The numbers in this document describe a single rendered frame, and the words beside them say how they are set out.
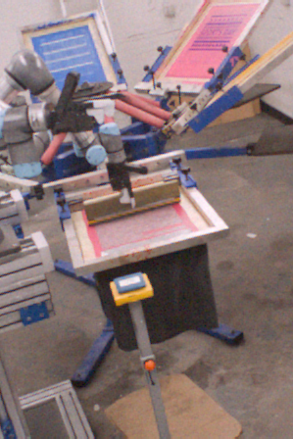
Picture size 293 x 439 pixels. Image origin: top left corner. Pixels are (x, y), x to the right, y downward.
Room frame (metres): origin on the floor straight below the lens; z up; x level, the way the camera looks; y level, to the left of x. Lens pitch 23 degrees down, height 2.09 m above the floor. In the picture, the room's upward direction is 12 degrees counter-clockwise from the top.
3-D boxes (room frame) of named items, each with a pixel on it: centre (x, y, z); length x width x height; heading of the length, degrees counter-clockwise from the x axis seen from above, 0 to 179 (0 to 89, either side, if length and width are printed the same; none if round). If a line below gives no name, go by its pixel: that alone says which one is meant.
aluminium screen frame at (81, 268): (2.73, 0.04, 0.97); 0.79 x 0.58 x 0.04; 7
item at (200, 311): (2.44, 0.01, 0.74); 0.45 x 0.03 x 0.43; 97
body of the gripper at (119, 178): (2.79, 0.07, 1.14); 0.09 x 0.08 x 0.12; 97
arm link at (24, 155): (1.89, 0.28, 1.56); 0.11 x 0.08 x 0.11; 168
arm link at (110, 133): (2.79, 0.07, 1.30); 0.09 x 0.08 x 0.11; 101
